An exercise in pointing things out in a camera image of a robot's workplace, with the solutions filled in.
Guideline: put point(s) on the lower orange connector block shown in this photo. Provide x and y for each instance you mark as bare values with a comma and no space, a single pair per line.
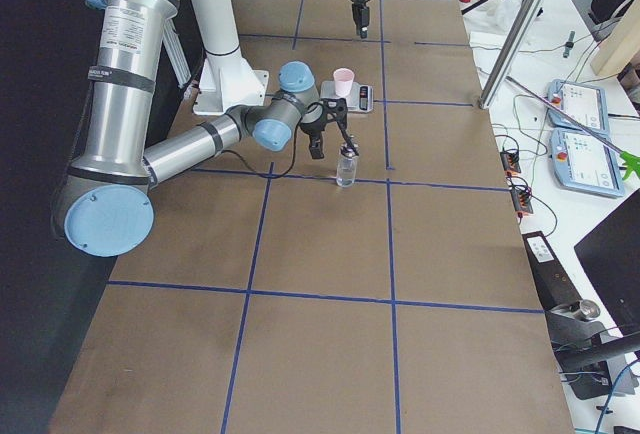
521,199

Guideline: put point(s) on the silver digital kitchen scale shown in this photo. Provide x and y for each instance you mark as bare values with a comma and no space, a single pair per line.
359,100

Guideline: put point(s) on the black box with label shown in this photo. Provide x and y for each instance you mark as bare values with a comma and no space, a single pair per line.
554,287

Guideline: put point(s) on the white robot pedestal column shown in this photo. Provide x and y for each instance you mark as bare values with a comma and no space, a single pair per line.
227,79

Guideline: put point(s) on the black monitor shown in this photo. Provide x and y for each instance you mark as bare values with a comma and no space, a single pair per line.
609,256

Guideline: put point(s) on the upper teach pendant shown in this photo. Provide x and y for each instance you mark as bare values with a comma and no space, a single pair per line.
582,102

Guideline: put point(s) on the wooden board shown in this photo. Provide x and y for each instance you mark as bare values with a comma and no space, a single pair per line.
621,46

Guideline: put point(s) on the orange connector block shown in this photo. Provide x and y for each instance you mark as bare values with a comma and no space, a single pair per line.
521,199
510,163

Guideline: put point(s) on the green tipped grabber stick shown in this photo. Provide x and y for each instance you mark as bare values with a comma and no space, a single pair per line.
631,162

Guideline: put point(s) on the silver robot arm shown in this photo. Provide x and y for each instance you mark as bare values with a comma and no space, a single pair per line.
103,207

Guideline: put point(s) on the lower teach pendant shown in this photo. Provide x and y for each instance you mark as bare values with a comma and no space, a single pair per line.
583,164

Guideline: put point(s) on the teach pendant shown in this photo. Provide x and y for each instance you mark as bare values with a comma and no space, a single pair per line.
583,164
582,102

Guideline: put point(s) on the aluminium frame post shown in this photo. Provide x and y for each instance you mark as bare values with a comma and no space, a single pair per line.
524,19

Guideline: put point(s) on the clear glass sauce bottle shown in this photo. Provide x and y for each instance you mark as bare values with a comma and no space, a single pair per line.
346,166

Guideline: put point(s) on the pink plastic cup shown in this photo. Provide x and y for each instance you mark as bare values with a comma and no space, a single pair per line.
343,79

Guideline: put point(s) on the upper orange connector block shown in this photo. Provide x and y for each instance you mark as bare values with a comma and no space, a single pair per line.
510,163

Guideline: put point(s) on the black clamp stand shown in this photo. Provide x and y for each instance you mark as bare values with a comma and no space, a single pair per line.
591,356

